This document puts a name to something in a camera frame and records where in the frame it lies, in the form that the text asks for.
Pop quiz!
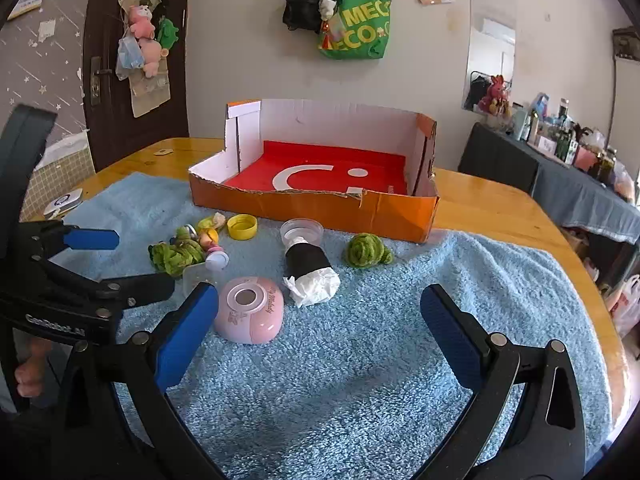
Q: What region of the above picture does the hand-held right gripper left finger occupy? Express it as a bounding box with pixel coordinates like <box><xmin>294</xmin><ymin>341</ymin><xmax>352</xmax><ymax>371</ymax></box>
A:
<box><xmin>57</xmin><ymin>281</ymin><xmax>226</xmax><ymax>480</ymax></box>

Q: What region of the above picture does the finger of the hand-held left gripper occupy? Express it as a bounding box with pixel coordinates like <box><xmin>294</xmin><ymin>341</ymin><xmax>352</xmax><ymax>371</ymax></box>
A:
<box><xmin>47</xmin><ymin>260</ymin><xmax>176</xmax><ymax>318</ymax></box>
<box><xmin>20</xmin><ymin>221</ymin><xmax>121</xmax><ymax>261</ymax></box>

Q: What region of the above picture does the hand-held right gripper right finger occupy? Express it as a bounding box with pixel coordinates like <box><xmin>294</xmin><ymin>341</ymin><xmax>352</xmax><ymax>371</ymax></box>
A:
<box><xmin>420</xmin><ymin>284</ymin><xmax>587</xmax><ymax>480</ymax></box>

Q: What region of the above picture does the green yarn ball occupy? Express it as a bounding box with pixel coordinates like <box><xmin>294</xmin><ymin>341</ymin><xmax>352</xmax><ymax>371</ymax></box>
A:
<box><xmin>148</xmin><ymin>237</ymin><xmax>206</xmax><ymax>277</ymax></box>
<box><xmin>348</xmin><ymin>232</ymin><xmax>395</xmax><ymax>268</ymax></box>

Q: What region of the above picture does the clear plastic cup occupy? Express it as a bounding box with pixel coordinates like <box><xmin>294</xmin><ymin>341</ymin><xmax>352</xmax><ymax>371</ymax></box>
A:
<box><xmin>182</xmin><ymin>262</ymin><xmax>221</xmax><ymax>298</ymax></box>
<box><xmin>280</xmin><ymin>218</ymin><xmax>323</xmax><ymax>248</ymax></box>

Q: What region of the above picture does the pink round case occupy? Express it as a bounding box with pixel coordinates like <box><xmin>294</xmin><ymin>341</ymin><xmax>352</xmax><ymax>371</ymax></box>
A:
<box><xmin>214</xmin><ymin>276</ymin><xmax>286</xmax><ymax>346</ymax></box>

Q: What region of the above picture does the blond girl figurine pink dress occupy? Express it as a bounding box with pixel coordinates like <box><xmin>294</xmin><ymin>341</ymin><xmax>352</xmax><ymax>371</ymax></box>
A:
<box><xmin>199</xmin><ymin>228</ymin><xmax>231</xmax><ymax>271</ymax></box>

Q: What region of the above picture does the yellow-green figurine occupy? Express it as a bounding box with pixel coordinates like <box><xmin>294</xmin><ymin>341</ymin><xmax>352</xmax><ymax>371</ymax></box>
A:
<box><xmin>196</xmin><ymin>212</ymin><xmax>227</xmax><ymax>233</ymax></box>

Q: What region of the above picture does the yellow plastic cup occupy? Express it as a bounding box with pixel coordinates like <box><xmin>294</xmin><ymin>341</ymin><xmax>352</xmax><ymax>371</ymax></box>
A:
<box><xmin>227</xmin><ymin>214</ymin><xmax>259</xmax><ymax>240</ymax></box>

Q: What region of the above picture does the black roll with white tissue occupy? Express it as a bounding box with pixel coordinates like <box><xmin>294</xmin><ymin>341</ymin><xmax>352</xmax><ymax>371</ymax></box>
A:
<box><xmin>282</xmin><ymin>237</ymin><xmax>342</xmax><ymax>308</ymax></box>

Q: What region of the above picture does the orange cardboard box red bottom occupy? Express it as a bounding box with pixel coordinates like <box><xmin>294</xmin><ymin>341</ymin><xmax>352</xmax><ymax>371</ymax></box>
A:
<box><xmin>188</xmin><ymin>99</ymin><xmax>441</xmax><ymax>244</ymax></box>

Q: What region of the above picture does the person's left hand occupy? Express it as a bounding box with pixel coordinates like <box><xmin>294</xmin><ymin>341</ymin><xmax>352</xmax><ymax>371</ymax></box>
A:
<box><xmin>14</xmin><ymin>337</ymin><xmax>53</xmax><ymax>398</ymax></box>

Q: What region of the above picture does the white round device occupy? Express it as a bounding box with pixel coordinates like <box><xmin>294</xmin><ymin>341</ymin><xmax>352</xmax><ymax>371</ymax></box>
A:
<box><xmin>42</xmin><ymin>188</ymin><xmax>83</xmax><ymax>218</ymax></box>

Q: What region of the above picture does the tiled cabinet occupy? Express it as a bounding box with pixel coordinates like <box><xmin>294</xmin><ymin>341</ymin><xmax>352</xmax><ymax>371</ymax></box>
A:
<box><xmin>20</xmin><ymin>132</ymin><xmax>96</xmax><ymax>221</ymax></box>

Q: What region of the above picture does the light blue fluffy towel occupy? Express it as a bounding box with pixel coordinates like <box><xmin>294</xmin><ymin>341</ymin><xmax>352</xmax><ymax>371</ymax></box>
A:
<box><xmin>50</xmin><ymin>172</ymin><xmax>613</xmax><ymax>480</ymax></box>

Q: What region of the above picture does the beige hanging paper bag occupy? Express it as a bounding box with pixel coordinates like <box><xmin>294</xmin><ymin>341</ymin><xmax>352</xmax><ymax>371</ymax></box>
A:
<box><xmin>127</xmin><ymin>67</ymin><xmax>171</xmax><ymax>118</ymax></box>

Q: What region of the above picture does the white plastic bag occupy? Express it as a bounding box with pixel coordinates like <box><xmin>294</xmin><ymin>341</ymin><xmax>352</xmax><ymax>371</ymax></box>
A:
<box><xmin>605</xmin><ymin>275</ymin><xmax>640</xmax><ymax>336</ymax></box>

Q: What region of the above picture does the blue face mask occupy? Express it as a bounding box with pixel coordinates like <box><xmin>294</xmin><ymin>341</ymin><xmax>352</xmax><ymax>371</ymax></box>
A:
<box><xmin>116</xmin><ymin>35</ymin><xmax>146</xmax><ymax>81</ymax></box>

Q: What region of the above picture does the side table with grey cloth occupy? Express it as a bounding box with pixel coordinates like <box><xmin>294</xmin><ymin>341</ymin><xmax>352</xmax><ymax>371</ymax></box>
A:
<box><xmin>459</xmin><ymin>122</ymin><xmax>640</xmax><ymax>246</ymax></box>

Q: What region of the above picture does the pink plush toy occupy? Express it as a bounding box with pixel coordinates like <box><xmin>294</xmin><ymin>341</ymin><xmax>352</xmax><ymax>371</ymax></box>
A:
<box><xmin>139</xmin><ymin>37</ymin><xmax>163</xmax><ymax>79</ymax></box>
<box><xmin>129</xmin><ymin>5</ymin><xmax>155</xmax><ymax>41</ymax></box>

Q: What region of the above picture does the green plush toy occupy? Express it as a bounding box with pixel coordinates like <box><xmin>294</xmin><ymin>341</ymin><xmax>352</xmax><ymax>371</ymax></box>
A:
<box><xmin>157</xmin><ymin>17</ymin><xmax>180</xmax><ymax>51</ymax></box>

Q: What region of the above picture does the cluttered side table blue cloth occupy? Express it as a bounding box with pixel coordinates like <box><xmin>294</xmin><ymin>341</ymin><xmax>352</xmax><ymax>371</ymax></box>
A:
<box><xmin>510</xmin><ymin>92</ymin><xmax>636</xmax><ymax>186</ymax></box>

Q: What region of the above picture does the pink rabbit plush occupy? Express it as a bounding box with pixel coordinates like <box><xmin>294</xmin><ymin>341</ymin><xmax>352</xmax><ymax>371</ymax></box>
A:
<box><xmin>477</xmin><ymin>75</ymin><xmax>512</xmax><ymax>116</ymax></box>

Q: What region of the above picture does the black bag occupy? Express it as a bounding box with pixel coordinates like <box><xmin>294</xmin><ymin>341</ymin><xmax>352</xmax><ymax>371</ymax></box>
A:
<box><xmin>282</xmin><ymin>0</ymin><xmax>333</xmax><ymax>36</ymax></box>

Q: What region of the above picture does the green tote bag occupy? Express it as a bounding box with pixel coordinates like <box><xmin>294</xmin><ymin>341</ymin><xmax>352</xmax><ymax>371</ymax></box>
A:
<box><xmin>317</xmin><ymin>0</ymin><xmax>392</xmax><ymax>61</ymax></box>

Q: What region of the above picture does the metal door handle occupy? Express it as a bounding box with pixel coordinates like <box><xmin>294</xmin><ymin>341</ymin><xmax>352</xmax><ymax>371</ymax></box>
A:
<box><xmin>90</xmin><ymin>57</ymin><xmax>113</xmax><ymax>107</ymax></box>

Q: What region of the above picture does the wall mirror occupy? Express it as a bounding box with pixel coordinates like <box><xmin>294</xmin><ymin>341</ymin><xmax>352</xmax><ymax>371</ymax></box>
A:
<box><xmin>461</xmin><ymin>0</ymin><xmax>517</xmax><ymax>113</ymax></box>

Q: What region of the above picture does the white plush keychain red tassel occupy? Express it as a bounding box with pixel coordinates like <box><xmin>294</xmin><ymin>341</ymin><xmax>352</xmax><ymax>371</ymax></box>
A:
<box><xmin>319</xmin><ymin>0</ymin><xmax>342</xmax><ymax>50</ymax></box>

